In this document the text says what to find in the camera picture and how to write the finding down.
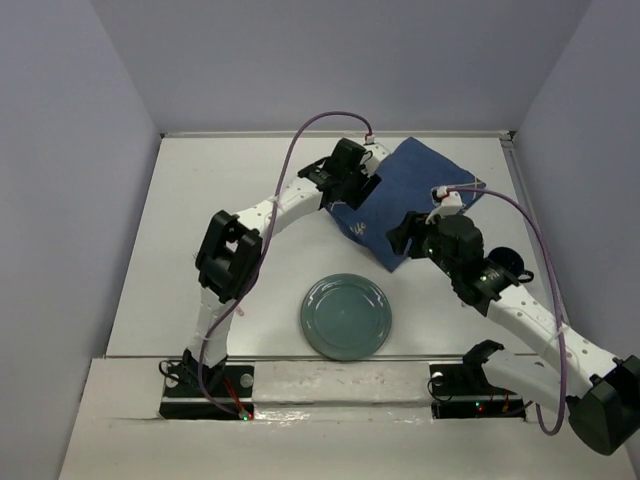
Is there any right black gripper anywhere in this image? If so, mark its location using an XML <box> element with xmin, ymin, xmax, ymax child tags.
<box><xmin>385</xmin><ymin>210</ymin><xmax>459</xmax><ymax>279</ymax></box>

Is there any blue cloth placemat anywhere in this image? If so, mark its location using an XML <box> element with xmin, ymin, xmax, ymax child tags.
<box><xmin>325</xmin><ymin>137</ymin><xmax>486</xmax><ymax>272</ymax></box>

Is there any dark blue mug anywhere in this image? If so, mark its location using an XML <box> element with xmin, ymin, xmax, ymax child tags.
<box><xmin>488</xmin><ymin>246</ymin><xmax>535</xmax><ymax>284</ymax></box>

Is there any teal ceramic plate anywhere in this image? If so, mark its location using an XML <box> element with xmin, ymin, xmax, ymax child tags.
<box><xmin>299</xmin><ymin>273</ymin><xmax>392</xmax><ymax>362</ymax></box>

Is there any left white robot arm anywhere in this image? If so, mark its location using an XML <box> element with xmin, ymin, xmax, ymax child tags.
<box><xmin>180</xmin><ymin>138</ymin><xmax>390</xmax><ymax>395</ymax></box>

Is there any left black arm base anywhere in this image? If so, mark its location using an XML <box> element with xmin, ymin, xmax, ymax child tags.
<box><xmin>158</xmin><ymin>360</ymin><xmax>255</xmax><ymax>421</ymax></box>

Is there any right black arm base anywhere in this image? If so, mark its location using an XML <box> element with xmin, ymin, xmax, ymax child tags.
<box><xmin>426</xmin><ymin>340</ymin><xmax>533</xmax><ymax>420</ymax></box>

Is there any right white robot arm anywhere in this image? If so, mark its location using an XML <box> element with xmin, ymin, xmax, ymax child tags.
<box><xmin>387</xmin><ymin>212</ymin><xmax>639</xmax><ymax>456</ymax></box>

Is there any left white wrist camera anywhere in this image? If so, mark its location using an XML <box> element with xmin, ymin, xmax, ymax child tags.
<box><xmin>360</xmin><ymin>134</ymin><xmax>391</xmax><ymax>177</ymax></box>

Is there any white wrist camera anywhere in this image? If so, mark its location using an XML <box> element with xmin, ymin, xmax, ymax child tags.
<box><xmin>360</xmin><ymin>134</ymin><xmax>391</xmax><ymax>177</ymax></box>
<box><xmin>426</xmin><ymin>186</ymin><xmax>465</xmax><ymax>224</ymax></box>

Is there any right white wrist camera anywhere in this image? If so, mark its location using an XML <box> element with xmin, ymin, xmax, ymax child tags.
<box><xmin>426</xmin><ymin>186</ymin><xmax>465</xmax><ymax>224</ymax></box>

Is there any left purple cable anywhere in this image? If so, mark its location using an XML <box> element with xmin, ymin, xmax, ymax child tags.
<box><xmin>198</xmin><ymin>110</ymin><xmax>375</xmax><ymax>417</ymax></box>

